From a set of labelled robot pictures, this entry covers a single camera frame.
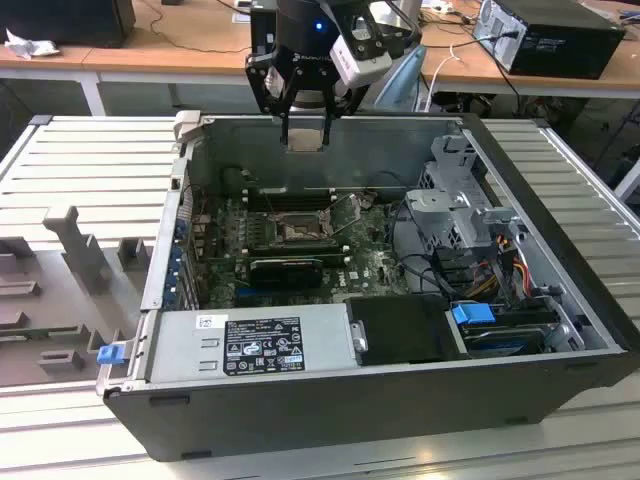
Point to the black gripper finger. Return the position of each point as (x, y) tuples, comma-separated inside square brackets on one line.
[(265, 85), (330, 102)]

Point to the silver CPU plate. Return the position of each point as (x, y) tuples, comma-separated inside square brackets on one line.
[(306, 140)]

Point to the metal locking lever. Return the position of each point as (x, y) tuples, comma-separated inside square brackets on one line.
[(270, 204), (331, 200)]

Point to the black RAM slot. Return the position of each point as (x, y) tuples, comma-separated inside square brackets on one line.
[(295, 248), (295, 242), (295, 198)]

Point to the CPU socket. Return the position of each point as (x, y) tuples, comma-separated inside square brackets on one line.
[(295, 230)]

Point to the blue expansion slot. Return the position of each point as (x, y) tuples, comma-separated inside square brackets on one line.
[(250, 291)]

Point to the small black computer box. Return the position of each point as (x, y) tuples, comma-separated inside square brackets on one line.
[(260, 35)]

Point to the grey plastic case latch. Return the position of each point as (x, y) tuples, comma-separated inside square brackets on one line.
[(186, 125)]

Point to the wooden desk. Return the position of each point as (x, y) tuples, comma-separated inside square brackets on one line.
[(175, 55), (475, 70)]

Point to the black coin battery holder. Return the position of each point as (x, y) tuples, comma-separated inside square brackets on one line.
[(366, 200)]

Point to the silver drive cage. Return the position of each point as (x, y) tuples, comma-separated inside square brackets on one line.
[(440, 205)]

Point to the green motherboard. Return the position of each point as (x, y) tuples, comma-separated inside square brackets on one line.
[(370, 270)]

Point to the black graphics card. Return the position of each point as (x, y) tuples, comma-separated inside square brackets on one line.
[(285, 274)]

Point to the large black box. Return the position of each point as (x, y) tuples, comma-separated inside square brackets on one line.
[(65, 20)]

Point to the silver metal latch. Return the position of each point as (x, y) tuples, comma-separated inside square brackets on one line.
[(359, 337)]

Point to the crumpled white paper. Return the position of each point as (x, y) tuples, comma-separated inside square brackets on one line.
[(30, 47)]

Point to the black plastic shroud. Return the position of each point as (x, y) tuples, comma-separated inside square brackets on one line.
[(400, 330)]

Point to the black PC tower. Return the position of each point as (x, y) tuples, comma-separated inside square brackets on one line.
[(565, 45)]

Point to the blue disk carrier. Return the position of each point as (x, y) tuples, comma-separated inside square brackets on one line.
[(472, 316)]

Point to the silver power supply unit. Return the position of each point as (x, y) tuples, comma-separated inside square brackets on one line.
[(175, 350)]

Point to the hard disk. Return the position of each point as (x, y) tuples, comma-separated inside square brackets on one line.
[(505, 342)]

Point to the grey parts rack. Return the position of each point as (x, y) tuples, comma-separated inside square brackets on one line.
[(60, 300)]

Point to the blue case latch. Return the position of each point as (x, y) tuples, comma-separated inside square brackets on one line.
[(110, 354)]

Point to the black PC case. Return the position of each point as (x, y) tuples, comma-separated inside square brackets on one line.
[(350, 415)]

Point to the green RAM stick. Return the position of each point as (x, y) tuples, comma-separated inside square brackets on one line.
[(30, 333)]

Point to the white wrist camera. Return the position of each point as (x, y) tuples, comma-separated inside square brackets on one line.
[(350, 62)]

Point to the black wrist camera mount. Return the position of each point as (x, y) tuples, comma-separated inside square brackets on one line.
[(400, 40)]

